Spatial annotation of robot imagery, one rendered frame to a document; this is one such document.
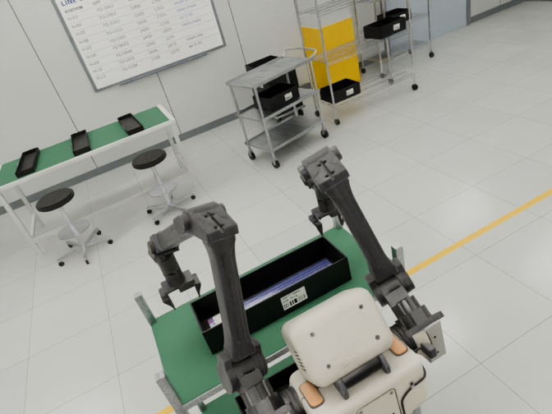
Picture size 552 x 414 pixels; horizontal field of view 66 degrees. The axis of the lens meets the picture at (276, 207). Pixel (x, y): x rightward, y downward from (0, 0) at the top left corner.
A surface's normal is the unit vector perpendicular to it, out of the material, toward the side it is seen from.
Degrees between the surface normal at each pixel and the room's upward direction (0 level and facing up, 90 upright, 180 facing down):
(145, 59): 90
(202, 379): 0
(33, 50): 90
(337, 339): 48
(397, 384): 82
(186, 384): 0
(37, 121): 90
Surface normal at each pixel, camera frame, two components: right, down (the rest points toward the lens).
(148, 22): 0.42, 0.40
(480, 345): -0.24, -0.82
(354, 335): 0.14, -0.25
